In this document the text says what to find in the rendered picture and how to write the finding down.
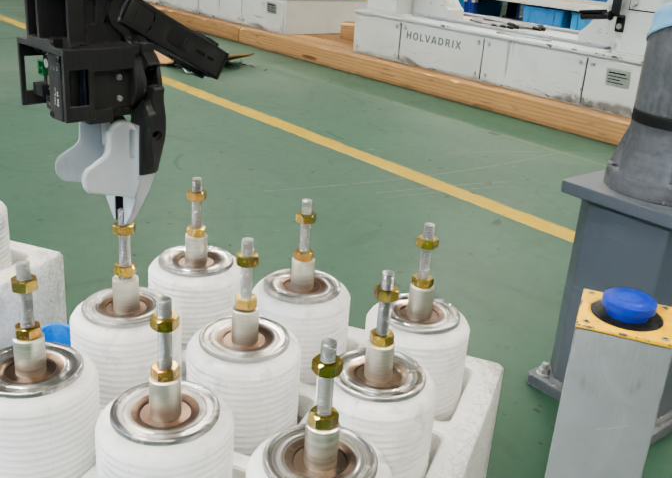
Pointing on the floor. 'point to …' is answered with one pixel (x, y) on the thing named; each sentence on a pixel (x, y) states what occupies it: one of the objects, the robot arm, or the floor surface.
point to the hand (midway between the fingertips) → (130, 204)
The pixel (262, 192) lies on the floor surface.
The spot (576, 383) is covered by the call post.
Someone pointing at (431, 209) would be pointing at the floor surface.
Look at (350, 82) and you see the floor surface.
